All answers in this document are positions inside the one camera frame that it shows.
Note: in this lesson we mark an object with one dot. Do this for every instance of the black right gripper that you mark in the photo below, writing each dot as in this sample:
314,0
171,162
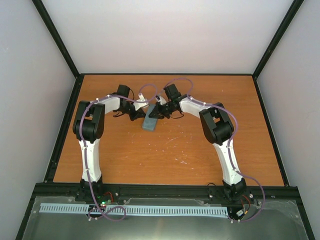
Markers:
157,113

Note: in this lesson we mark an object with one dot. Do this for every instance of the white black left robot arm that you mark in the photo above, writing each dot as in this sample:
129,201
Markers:
89,125

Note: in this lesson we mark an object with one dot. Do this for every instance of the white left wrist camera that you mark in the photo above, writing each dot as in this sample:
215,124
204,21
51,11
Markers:
141,102

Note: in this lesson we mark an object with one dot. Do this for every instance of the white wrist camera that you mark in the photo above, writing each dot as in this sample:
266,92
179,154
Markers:
160,100
141,102

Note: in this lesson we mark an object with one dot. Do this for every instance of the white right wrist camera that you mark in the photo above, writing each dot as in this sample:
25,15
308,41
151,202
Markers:
160,100

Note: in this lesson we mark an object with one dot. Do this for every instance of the black mounting rail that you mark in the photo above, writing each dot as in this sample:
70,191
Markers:
121,192

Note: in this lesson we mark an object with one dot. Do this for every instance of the light blue cable duct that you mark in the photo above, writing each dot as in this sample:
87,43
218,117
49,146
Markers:
138,210

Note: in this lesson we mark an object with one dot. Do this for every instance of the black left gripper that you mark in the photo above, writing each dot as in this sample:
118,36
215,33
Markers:
137,115

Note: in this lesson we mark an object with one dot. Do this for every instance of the metal front plate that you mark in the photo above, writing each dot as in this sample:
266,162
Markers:
277,220

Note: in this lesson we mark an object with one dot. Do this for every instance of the teal glasses case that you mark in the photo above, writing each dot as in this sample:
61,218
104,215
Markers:
149,124

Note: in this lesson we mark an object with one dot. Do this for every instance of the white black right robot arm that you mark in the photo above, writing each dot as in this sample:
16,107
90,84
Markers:
218,130

